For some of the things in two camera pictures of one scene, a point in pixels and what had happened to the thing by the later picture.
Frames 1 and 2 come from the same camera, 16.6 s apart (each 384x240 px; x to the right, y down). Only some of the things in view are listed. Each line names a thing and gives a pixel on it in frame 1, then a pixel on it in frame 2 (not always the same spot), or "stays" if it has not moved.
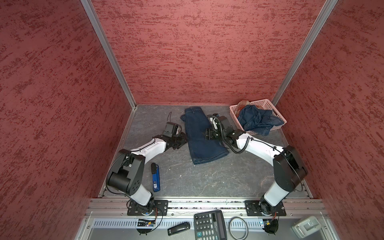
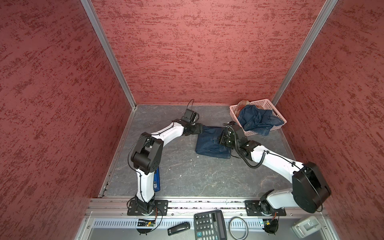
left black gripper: x=184 y=140 → x=199 y=129
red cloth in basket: x=241 y=104 stays
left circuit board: x=149 y=223 stays
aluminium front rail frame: x=109 y=220 stays
